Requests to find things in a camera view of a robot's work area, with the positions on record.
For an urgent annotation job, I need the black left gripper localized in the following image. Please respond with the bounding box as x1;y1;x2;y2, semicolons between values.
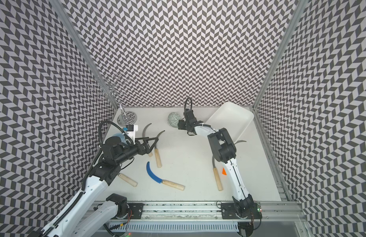
115;137;159;165

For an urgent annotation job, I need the white plastic storage box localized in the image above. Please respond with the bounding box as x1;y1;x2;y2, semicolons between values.
206;102;254;143

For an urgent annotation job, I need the blue blade wooden handle sickle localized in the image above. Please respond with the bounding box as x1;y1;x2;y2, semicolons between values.
146;162;185;191

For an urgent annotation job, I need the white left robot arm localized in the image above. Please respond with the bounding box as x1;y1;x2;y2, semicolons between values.
29;120;159;237

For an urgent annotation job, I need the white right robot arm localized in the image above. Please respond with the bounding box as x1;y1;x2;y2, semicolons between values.
178;108;258;219

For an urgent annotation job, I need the green patterned ceramic bowl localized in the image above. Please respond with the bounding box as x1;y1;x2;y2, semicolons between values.
167;112;182;128

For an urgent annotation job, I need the chrome mug tree stand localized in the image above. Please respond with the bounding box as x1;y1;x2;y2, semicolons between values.
88;75;137;126

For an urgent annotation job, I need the orange handle small sickle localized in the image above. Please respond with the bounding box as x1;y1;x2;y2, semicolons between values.
222;140;246;176

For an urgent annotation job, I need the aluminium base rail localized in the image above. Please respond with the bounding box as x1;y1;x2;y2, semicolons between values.
128;201;306;222

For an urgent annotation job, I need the aluminium right corner post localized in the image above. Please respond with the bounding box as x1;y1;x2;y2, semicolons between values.
252;0;308;109

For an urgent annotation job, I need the aluminium corner post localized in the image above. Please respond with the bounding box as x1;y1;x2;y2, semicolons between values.
252;0;308;109
49;0;118;109

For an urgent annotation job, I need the aluminium left corner post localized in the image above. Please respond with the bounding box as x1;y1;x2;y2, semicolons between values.
49;0;118;109

